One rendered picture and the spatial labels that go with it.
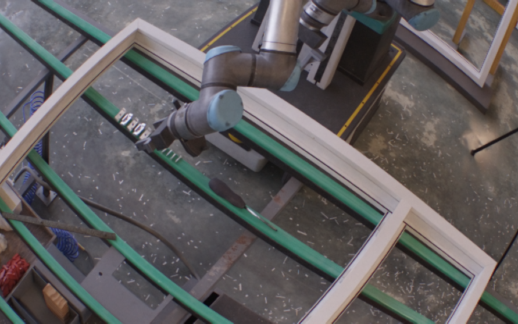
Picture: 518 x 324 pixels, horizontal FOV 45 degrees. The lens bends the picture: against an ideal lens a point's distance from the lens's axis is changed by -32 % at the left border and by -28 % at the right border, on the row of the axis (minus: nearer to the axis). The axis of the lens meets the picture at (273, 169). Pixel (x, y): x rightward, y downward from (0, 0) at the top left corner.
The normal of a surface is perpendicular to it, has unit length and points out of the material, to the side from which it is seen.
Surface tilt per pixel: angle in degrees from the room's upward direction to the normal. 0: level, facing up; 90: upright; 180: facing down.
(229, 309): 0
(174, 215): 0
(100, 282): 0
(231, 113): 41
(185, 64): 90
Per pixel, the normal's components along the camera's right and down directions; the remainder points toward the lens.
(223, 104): 0.70, -0.04
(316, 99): 0.24, -0.59
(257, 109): -0.53, 0.59
